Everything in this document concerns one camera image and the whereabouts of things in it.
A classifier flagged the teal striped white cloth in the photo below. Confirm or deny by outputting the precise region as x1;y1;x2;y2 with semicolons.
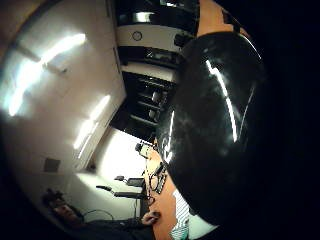
168;189;192;240

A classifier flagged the long ceiling light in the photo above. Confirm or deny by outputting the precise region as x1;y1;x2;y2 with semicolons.
40;32;87;65
4;59;40;118
72;94;112;151

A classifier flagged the round wall clock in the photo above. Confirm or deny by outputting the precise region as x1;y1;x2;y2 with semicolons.
131;30;144;42

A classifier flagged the the person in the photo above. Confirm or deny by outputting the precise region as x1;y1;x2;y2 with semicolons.
42;188;158;240

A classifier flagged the black office chair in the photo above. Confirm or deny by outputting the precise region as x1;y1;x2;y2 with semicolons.
114;175;146;188
95;184;148;201

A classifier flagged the black glossy bowl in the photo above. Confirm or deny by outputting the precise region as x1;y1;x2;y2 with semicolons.
155;31;268;228

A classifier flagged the thin black cable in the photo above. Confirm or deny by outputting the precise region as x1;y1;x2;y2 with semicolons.
81;208;115;222

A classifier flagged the dark shelving unit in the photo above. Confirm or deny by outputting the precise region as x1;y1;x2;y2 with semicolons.
109;71;178;143

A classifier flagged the square ceiling vent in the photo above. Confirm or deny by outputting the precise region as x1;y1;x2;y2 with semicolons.
43;157;62;174

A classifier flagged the black keyboard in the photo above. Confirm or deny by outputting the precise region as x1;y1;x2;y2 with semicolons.
148;162;168;195

